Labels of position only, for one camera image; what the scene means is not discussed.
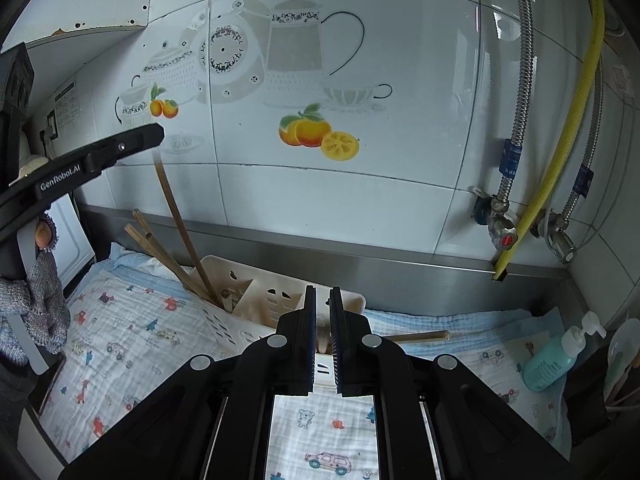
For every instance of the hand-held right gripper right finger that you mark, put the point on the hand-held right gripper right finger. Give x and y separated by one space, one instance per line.
336 350

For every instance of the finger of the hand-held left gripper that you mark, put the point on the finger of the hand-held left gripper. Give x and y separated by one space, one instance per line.
135 142

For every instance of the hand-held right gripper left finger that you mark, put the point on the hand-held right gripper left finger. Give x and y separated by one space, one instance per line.
310 350

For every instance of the cream plastic utensil holder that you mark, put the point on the cream plastic utensil holder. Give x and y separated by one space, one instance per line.
260 285

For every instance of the brown wooden chopstick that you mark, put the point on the brown wooden chopstick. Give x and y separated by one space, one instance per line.
137 239
175 215
150 228
425 336

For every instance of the person's left hand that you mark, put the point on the person's left hand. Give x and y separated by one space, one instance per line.
47 310

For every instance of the white grooved panel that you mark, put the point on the white grooved panel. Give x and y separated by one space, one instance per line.
75 240

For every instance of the printed white blanket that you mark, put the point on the printed white blanket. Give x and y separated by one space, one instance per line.
125 320

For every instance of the metal valve red knob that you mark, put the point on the metal valve red knob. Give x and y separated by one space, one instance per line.
497 225

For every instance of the teal soap pump bottle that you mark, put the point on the teal soap pump bottle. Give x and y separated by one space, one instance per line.
547 365

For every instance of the metal angle valve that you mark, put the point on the metal angle valve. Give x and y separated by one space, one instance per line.
557 240

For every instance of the white plastic spoon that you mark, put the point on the white plastic spoon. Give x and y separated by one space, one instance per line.
620 355

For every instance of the yellow gas pipe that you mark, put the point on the yellow gas pipe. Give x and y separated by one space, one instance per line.
566 140

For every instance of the black wall socket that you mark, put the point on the black wall socket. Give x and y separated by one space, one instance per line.
49 127

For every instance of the white wall label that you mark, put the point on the white wall label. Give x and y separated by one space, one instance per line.
67 107

